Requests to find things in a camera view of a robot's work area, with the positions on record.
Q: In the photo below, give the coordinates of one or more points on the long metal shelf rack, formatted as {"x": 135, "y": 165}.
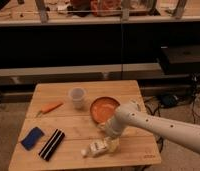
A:
{"x": 52, "y": 40}

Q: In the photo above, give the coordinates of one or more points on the black box on shelf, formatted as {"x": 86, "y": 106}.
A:
{"x": 180, "y": 60}

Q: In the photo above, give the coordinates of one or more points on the orange handled tool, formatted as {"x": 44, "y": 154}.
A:
{"x": 49, "y": 107}

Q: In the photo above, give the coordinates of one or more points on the blue sponge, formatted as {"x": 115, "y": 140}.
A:
{"x": 29, "y": 141}

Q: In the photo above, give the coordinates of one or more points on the black power adapter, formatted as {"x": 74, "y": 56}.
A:
{"x": 169, "y": 100}

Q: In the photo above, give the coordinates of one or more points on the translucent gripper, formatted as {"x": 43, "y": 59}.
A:
{"x": 113, "y": 144}

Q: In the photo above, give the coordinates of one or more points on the small clear labelled bottle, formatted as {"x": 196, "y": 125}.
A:
{"x": 95, "y": 148}

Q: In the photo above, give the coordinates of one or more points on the black white striped block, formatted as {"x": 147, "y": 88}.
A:
{"x": 50, "y": 147}

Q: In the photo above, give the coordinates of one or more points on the orange ceramic bowl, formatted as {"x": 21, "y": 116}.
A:
{"x": 103, "y": 108}

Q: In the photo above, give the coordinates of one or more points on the wooden table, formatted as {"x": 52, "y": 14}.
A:
{"x": 137, "y": 147}

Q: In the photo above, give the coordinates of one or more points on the clear plastic cup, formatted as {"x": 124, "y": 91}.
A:
{"x": 77, "y": 96}

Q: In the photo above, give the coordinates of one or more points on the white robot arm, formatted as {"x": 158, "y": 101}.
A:
{"x": 128, "y": 114}

